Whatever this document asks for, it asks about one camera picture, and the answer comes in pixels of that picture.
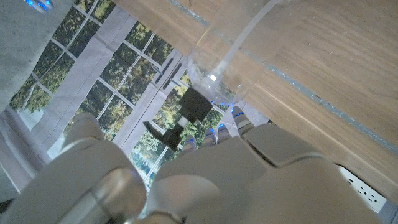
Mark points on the clear dispenser bottle black pump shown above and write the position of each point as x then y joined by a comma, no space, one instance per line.
194,105

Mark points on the grey tape outline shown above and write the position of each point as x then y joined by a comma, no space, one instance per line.
317,99

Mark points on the printed window backdrop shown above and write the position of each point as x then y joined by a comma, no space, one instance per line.
118,68

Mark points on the white power strip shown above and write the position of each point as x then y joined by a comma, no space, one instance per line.
363,189

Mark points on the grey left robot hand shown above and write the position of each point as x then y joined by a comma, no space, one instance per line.
248,186

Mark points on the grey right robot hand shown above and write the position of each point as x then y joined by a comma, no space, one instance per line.
38,4

